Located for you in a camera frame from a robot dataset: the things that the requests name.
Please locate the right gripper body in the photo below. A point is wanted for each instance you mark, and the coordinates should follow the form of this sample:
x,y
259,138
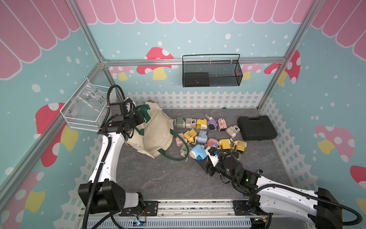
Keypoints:
x,y
220,169

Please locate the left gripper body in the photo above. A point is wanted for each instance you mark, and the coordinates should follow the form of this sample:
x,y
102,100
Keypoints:
x,y
134,119

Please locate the teal grey pencil sharpener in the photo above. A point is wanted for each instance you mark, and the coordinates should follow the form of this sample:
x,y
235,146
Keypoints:
x,y
237,155

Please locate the yellow white pencil sharpener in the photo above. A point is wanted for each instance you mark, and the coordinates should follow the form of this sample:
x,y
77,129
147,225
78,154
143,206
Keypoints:
x,y
225,144

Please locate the blue round pencil sharpener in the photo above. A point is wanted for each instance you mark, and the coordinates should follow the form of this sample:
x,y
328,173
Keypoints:
x,y
198,153

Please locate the cream canvas tote bag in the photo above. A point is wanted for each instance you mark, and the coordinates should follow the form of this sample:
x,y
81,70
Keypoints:
x,y
155,135

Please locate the yellow black pencil sharpener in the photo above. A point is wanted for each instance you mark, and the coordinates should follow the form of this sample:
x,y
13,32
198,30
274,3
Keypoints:
x,y
239,146

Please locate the blue grey pencil sharpener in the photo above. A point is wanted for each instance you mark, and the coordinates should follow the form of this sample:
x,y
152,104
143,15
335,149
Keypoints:
x,y
201,138

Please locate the cream crank pencil sharpener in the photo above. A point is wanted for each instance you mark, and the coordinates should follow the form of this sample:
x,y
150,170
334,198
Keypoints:
x,y
233,131

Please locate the mint green pencil sharpener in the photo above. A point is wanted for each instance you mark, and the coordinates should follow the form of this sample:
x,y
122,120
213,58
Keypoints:
x,y
184,151

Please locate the yellow crank pencil sharpener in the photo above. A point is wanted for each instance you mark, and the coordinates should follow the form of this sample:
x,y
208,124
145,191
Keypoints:
x,y
190,136

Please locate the purple pencil sharpener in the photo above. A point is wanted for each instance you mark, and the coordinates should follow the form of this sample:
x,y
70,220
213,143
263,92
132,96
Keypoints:
x,y
211,123

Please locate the pink boxy pencil sharpener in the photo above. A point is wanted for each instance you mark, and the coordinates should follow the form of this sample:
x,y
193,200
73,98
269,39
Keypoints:
x,y
180,140

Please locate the beige pencil sharpener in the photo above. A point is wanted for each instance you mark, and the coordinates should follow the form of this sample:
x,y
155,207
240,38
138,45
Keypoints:
x,y
190,123

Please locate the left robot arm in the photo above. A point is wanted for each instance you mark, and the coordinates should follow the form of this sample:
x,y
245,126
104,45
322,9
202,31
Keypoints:
x,y
102,193

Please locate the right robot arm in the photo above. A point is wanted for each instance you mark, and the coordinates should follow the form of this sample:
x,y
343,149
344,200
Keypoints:
x,y
266,196

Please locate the black plastic tool case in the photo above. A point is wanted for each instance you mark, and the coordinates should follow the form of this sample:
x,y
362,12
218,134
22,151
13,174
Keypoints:
x,y
256,128

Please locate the black box in basket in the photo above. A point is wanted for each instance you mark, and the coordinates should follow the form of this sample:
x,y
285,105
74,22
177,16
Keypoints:
x,y
196,79

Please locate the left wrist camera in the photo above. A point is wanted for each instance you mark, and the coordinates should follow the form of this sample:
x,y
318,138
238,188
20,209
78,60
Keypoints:
x,y
128,107

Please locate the clear wall bin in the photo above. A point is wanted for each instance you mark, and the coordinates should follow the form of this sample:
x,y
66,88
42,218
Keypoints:
x,y
87,107

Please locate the black wire mesh basket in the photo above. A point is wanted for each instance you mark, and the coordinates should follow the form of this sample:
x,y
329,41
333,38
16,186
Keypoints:
x,y
224,69

